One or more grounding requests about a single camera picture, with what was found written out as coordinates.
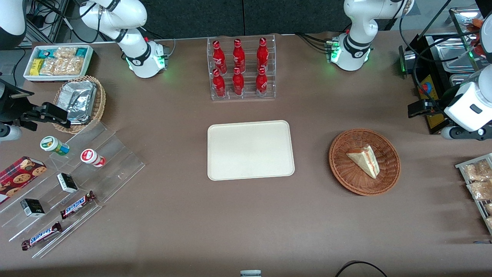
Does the black hot food display case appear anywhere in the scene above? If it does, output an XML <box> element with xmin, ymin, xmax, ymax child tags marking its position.
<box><xmin>399</xmin><ymin>7</ymin><xmax>492</xmax><ymax>135</ymax></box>

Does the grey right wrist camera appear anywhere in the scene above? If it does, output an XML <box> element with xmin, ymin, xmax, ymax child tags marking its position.
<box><xmin>0</xmin><ymin>125</ymin><xmax>22</xmax><ymax>141</ymax></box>

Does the white rectangular snack bin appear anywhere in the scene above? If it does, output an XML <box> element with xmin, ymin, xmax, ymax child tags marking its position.
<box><xmin>23</xmin><ymin>45</ymin><xmax>94</xmax><ymax>83</ymax></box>

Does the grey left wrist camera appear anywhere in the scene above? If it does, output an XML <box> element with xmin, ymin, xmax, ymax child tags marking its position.
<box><xmin>441</xmin><ymin>126</ymin><xmax>492</xmax><ymax>140</ymax></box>

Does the clear acrylic stepped shelf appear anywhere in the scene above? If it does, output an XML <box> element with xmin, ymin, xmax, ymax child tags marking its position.
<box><xmin>0</xmin><ymin>121</ymin><xmax>146</xmax><ymax>259</ymax></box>

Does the green-lid snack cup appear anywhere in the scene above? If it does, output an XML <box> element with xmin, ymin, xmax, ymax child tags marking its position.
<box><xmin>40</xmin><ymin>136</ymin><xmax>70</xmax><ymax>156</ymax></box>

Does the cream plastic tray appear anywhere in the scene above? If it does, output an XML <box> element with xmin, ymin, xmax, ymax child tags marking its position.
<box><xmin>207</xmin><ymin>120</ymin><xmax>295</xmax><ymax>181</ymax></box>

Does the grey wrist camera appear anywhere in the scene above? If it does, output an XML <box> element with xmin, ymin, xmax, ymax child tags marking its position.
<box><xmin>0</xmin><ymin>125</ymin><xmax>22</xmax><ymax>141</ymax></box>
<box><xmin>441</xmin><ymin>126</ymin><xmax>492</xmax><ymax>140</ymax></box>

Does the aluminium frame structure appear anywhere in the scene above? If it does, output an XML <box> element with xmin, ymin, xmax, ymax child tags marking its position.
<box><xmin>23</xmin><ymin>0</ymin><xmax>72</xmax><ymax>45</ymax></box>

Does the steel food pan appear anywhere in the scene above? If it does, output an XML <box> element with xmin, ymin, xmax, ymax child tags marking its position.
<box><xmin>436</xmin><ymin>37</ymin><xmax>479</xmax><ymax>72</ymax></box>

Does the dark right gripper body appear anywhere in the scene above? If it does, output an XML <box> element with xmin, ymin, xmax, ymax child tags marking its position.
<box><xmin>0</xmin><ymin>79</ymin><xmax>35</xmax><ymax>125</ymax></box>

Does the oval tan wicker basket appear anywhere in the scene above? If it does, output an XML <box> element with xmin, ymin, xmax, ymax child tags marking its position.
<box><xmin>53</xmin><ymin>75</ymin><xmax>106</xmax><ymax>134</ymax></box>

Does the clear cracker bag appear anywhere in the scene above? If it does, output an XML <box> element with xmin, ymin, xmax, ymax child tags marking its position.
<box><xmin>56</xmin><ymin>57</ymin><xmax>84</xmax><ymax>75</ymax></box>
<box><xmin>54</xmin><ymin>47</ymin><xmax>77</xmax><ymax>59</ymax></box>
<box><xmin>40</xmin><ymin>58</ymin><xmax>58</xmax><ymax>75</ymax></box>

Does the clear acrylic bottle rack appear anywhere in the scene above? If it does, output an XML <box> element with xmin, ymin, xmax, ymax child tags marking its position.
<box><xmin>207</xmin><ymin>34</ymin><xmax>277</xmax><ymax>101</ymax></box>

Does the metal wire rack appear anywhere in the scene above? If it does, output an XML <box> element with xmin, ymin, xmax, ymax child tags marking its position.
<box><xmin>455</xmin><ymin>153</ymin><xmax>492</xmax><ymax>236</ymax></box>

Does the red-lid snack cup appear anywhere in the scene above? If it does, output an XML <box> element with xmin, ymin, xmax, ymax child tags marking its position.
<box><xmin>80</xmin><ymin>149</ymin><xmax>106</xmax><ymax>168</ymax></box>

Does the black looped cable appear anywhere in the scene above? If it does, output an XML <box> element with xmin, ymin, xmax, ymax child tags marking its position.
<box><xmin>334</xmin><ymin>260</ymin><xmax>389</xmax><ymax>277</ymax></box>

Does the small black box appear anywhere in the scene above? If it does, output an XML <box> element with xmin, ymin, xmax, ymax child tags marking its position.
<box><xmin>57</xmin><ymin>173</ymin><xmax>78</xmax><ymax>194</ymax></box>
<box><xmin>20</xmin><ymin>198</ymin><xmax>46</xmax><ymax>218</ymax></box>

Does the red cookie box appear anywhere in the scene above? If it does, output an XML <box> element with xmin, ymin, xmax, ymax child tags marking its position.
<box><xmin>0</xmin><ymin>156</ymin><xmax>47</xmax><ymax>204</ymax></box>

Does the black base cable bundle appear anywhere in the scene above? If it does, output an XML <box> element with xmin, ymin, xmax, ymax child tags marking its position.
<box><xmin>295</xmin><ymin>32</ymin><xmax>332</xmax><ymax>53</ymax></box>

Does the round brown wicker basket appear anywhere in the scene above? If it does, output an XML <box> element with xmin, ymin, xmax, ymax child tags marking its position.
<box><xmin>329</xmin><ymin>128</ymin><xmax>401</xmax><ymax>197</ymax></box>

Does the Snickers chocolate bar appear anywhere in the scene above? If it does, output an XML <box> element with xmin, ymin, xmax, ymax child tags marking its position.
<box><xmin>60</xmin><ymin>190</ymin><xmax>96</xmax><ymax>220</ymax></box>
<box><xmin>21</xmin><ymin>221</ymin><xmax>63</xmax><ymax>251</ymax></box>

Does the silver foil pack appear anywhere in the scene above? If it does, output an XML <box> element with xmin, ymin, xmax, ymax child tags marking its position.
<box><xmin>59</xmin><ymin>80</ymin><xmax>97</xmax><ymax>118</ymax></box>
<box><xmin>65</xmin><ymin>112</ymin><xmax>95</xmax><ymax>125</ymax></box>

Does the red cola bottle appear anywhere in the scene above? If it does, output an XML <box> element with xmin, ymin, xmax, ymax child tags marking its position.
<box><xmin>256</xmin><ymin>37</ymin><xmax>269</xmax><ymax>72</ymax></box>
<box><xmin>256</xmin><ymin>67</ymin><xmax>268</xmax><ymax>97</ymax></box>
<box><xmin>212</xmin><ymin>68</ymin><xmax>227</xmax><ymax>98</ymax></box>
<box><xmin>232</xmin><ymin>38</ymin><xmax>246</xmax><ymax>73</ymax></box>
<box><xmin>212</xmin><ymin>40</ymin><xmax>227</xmax><ymax>73</ymax></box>
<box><xmin>232</xmin><ymin>67</ymin><xmax>245</xmax><ymax>96</ymax></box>

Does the triangle sandwich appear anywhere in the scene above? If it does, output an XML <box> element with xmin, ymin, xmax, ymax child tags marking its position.
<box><xmin>346</xmin><ymin>144</ymin><xmax>381</xmax><ymax>180</ymax></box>

